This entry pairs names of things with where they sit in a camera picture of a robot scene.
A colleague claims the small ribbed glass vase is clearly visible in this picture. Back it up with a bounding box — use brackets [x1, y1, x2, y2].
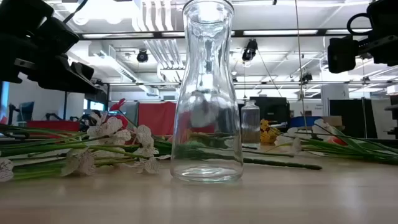
[241, 99, 261, 149]

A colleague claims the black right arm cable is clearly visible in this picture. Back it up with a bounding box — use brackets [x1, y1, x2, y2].
[346, 12, 373, 35]

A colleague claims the dark desk monitor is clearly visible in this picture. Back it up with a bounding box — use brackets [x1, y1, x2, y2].
[18, 101, 35, 123]

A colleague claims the white air duct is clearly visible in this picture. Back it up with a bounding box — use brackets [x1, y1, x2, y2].
[88, 42, 137, 82]

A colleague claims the hanging black screen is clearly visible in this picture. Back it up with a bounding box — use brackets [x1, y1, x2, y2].
[84, 89, 109, 103]

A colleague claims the white column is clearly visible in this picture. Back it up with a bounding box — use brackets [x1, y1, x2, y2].
[320, 83, 349, 118]

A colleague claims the blue storage bin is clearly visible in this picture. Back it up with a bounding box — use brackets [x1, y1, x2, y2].
[290, 116, 323, 128]

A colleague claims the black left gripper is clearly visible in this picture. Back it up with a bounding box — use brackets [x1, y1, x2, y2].
[0, 17, 99, 95]

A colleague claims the red flower bunch thick stem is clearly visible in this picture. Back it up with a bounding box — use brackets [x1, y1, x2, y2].
[107, 98, 323, 171]

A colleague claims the large clear glass vase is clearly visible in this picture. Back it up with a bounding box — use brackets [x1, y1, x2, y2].
[170, 0, 244, 184]

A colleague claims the red storage bin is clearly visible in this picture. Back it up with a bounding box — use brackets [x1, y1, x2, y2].
[26, 120, 81, 133]

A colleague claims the red partition panel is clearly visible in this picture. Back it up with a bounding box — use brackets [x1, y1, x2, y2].
[138, 101, 215, 136]

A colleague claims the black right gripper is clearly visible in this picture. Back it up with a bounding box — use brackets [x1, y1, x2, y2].
[327, 0, 398, 75]

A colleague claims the thin hanging cable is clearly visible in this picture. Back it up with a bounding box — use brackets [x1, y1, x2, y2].
[294, 0, 308, 131]

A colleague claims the black metal table frame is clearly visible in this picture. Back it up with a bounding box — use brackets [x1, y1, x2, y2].
[0, 136, 398, 151]

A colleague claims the cardboard box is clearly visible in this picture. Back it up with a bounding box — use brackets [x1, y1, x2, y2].
[322, 115, 343, 127]

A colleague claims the yellow flower bunch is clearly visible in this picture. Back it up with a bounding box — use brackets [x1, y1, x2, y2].
[259, 119, 282, 146]

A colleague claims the black office chair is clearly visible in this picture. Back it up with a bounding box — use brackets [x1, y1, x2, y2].
[384, 95, 398, 139]

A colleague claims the ceiling light strip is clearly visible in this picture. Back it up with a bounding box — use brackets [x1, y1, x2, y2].
[81, 32, 155, 39]
[243, 29, 319, 36]

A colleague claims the black partition panel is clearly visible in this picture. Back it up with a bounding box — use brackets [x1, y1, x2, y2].
[329, 98, 379, 139]

